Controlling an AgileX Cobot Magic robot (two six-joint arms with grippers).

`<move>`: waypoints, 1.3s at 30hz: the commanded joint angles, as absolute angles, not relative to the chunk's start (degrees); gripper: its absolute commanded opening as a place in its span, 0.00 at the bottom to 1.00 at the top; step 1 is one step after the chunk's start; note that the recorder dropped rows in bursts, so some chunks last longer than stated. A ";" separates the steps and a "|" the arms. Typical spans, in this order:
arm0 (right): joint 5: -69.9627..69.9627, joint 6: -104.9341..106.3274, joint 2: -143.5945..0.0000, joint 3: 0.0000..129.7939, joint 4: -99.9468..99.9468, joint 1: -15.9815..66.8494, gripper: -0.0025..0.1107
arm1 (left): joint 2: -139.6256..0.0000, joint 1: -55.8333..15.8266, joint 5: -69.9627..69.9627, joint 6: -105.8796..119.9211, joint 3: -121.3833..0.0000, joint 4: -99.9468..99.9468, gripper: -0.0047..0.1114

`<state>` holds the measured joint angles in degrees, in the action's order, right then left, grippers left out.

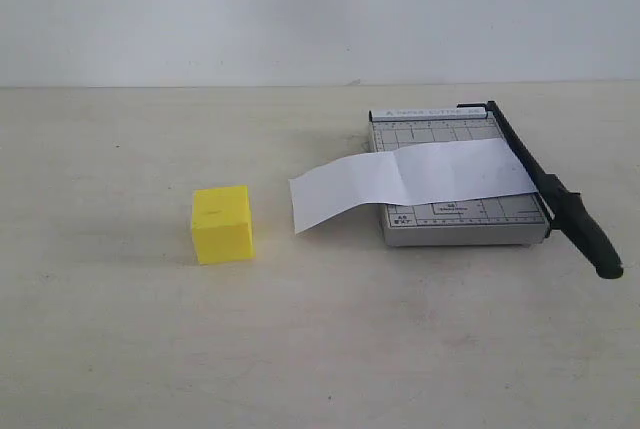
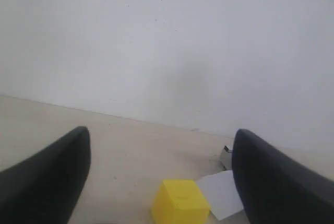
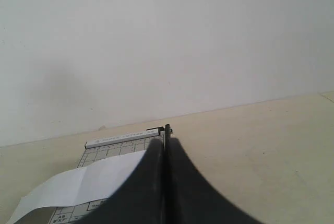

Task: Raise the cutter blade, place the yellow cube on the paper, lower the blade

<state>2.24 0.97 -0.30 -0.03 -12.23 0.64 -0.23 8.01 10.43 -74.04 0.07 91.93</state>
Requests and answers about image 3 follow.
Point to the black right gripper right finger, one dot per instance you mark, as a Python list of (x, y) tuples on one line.
[(190, 198)]

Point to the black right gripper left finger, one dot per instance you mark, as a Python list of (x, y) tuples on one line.
[(140, 198)]

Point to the white paper strip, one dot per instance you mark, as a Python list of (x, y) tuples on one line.
[(73, 187)]

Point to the black cutter blade arm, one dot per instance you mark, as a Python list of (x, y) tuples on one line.
[(164, 134)]

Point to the grey paper cutter base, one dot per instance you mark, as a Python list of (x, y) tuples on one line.
[(96, 150)]

